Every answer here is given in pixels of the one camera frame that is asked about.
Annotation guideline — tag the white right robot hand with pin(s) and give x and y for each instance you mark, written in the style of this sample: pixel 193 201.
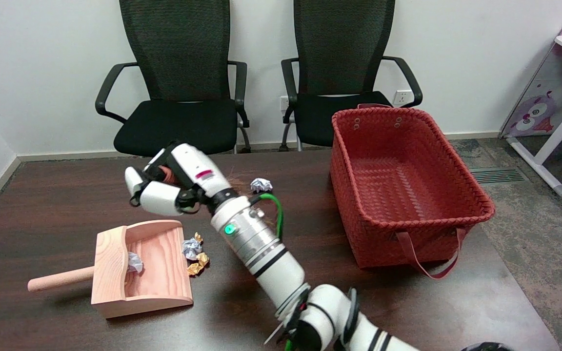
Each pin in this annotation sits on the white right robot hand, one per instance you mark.
pixel 190 165

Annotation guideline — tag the brown straw hand broom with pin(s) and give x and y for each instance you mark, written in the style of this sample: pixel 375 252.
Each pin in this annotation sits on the brown straw hand broom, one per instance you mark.
pixel 167 173

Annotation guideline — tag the small brown paper ball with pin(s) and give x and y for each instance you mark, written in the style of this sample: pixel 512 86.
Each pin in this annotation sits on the small brown paper ball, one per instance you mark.
pixel 203 259
pixel 198 237
pixel 193 268

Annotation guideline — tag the white paper ball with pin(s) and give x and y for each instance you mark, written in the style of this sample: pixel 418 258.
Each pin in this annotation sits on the white paper ball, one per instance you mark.
pixel 191 247
pixel 261 185
pixel 134 262

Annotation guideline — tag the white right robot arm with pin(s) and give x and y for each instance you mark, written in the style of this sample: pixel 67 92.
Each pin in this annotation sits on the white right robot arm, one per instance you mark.
pixel 271 263

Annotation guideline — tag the wooden dustpan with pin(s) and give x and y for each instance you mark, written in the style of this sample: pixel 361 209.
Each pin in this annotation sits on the wooden dustpan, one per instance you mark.
pixel 164 273

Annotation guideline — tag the black mesh office chair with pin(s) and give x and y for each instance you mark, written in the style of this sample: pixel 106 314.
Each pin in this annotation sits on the black mesh office chair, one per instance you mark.
pixel 344 48
pixel 178 126

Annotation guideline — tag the red woven basket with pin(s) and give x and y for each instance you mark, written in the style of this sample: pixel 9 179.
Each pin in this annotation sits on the red woven basket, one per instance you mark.
pixel 408 170

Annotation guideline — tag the metal floor vent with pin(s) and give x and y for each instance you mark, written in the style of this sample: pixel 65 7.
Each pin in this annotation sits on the metal floor vent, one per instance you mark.
pixel 498 175

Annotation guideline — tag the pink cartoon owl panel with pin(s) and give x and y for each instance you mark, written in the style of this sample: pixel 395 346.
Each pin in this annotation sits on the pink cartoon owl panel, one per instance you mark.
pixel 534 112

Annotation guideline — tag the white wall socket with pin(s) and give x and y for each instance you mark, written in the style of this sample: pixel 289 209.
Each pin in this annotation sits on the white wall socket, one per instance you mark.
pixel 284 102
pixel 402 97

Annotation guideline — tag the white desk leg frame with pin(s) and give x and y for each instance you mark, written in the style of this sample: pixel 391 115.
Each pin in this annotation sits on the white desk leg frame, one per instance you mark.
pixel 559 136

